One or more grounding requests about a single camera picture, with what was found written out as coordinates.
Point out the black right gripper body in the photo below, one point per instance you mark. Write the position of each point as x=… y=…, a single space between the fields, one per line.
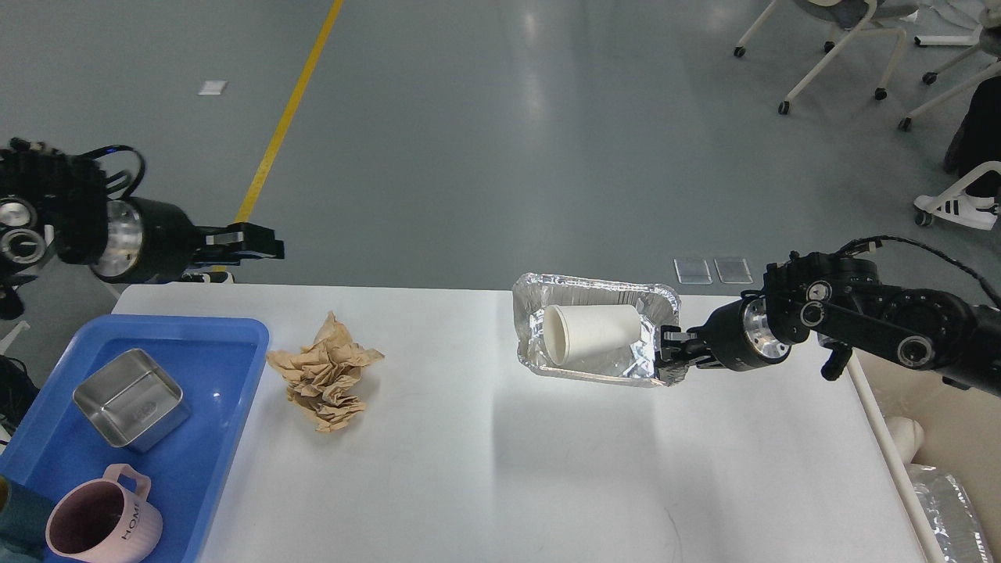
x=738 y=337

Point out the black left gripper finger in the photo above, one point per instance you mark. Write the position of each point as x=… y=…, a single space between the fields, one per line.
x=231 y=245

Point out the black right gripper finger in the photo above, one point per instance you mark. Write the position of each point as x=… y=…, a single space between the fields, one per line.
x=685 y=349

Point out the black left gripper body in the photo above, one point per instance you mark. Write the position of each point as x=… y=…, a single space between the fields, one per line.
x=148 y=242

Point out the aluminium foil tray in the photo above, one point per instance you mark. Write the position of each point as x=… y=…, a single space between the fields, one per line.
x=634 y=365

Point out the white paper cup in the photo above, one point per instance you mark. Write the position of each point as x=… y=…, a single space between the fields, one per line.
x=571 y=333

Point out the steel rectangular container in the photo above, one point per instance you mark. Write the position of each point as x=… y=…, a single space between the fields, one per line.
x=132 y=402

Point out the brown paper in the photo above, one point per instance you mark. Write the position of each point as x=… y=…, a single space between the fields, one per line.
x=319 y=378

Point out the pink mug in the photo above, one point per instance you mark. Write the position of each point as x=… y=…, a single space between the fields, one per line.
x=107 y=519

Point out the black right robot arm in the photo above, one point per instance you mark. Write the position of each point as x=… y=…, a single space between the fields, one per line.
x=839 y=297

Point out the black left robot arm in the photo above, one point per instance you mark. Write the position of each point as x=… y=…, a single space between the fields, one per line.
x=54 y=204

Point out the floor socket plate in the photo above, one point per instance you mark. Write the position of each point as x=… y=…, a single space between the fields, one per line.
x=733 y=271
x=693 y=271

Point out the white chair near sneaker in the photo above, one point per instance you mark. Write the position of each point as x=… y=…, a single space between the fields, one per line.
x=954 y=205

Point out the beige plastic bin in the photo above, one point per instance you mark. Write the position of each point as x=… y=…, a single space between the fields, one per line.
x=961 y=431

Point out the person leg with sneaker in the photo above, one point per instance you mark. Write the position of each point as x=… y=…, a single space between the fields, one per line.
x=975 y=143

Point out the white office chair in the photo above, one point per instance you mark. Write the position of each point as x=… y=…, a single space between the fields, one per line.
x=849 y=21

